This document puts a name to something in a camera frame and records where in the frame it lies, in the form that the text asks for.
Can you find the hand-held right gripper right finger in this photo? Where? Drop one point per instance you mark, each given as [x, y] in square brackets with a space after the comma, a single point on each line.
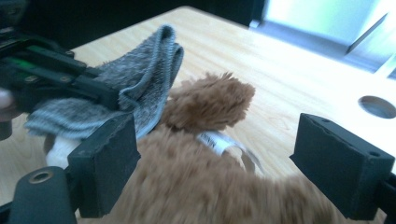
[339, 168]

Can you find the brown teddy bear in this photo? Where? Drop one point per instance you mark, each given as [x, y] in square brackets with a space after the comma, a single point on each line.
[205, 183]

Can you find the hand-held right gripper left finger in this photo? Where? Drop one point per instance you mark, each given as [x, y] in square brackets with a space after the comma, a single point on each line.
[102, 161]

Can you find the white metal frame desk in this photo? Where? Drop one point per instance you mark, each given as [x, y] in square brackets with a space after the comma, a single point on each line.
[367, 34]

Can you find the dark curtain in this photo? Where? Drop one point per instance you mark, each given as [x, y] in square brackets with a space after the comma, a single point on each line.
[124, 21]

